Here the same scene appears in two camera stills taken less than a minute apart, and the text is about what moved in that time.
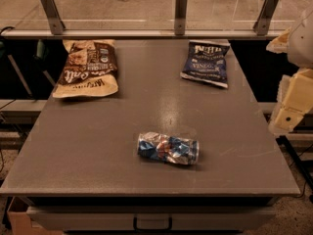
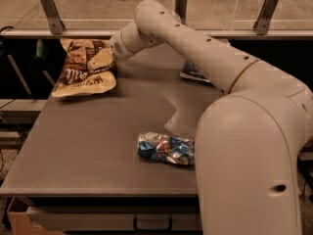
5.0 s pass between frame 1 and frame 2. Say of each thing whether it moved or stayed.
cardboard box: stayed
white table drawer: stayed
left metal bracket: stayed
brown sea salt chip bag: moved
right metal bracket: stayed
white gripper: moved
